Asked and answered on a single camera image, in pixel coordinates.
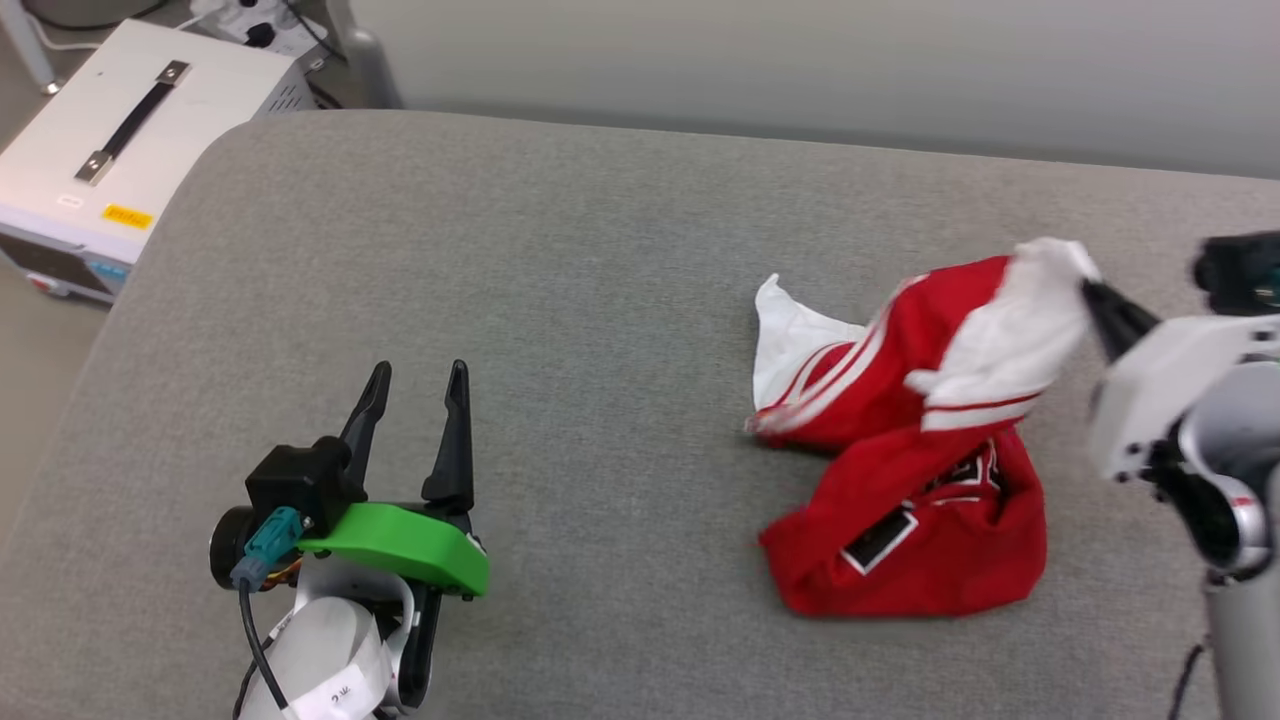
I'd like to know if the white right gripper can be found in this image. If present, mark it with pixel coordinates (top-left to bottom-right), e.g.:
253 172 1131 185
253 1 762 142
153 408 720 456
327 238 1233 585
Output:
1082 280 1280 482

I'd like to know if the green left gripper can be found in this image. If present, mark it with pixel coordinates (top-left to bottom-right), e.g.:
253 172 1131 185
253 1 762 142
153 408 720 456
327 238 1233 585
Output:
296 359 492 713

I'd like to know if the red and white jersey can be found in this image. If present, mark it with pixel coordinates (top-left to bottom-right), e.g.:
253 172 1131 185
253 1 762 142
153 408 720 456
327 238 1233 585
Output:
745 237 1102 618

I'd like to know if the grey fabric sofa cushion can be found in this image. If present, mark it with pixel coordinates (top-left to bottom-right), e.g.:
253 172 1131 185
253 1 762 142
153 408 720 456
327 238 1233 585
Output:
0 108 1280 720

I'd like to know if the grey chair leg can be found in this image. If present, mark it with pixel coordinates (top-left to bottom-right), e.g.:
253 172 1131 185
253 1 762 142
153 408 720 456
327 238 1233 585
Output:
322 0 404 110

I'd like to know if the white equipment case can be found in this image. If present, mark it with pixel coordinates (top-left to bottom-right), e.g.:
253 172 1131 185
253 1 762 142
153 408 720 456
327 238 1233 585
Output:
0 18 321 306

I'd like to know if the white power strip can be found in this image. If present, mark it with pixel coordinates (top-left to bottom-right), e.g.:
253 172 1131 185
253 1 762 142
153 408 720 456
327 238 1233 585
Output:
188 0 331 59

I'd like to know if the white metal pole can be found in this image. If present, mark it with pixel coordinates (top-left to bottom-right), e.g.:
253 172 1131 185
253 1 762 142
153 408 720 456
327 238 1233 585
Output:
0 0 63 97

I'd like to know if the teal left camera connector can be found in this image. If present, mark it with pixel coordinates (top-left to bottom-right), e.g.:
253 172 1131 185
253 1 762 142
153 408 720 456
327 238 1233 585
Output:
231 506 305 589

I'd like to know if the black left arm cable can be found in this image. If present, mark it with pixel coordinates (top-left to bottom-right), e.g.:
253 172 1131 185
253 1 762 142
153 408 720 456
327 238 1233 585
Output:
234 575 293 720

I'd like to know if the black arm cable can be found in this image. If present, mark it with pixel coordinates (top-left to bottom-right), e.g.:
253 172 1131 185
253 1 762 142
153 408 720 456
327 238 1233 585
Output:
234 575 293 720
1168 642 1207 720

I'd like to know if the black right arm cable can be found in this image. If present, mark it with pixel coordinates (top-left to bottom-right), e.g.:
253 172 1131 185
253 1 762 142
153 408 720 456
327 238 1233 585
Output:
1168 642 1207 720

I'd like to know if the black case carry handle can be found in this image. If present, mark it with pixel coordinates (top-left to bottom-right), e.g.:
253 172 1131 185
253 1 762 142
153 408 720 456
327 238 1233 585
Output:
74 60 192 187

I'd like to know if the black floor cable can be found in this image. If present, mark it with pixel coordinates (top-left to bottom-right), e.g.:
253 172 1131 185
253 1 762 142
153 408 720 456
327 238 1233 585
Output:
20 0 173 33

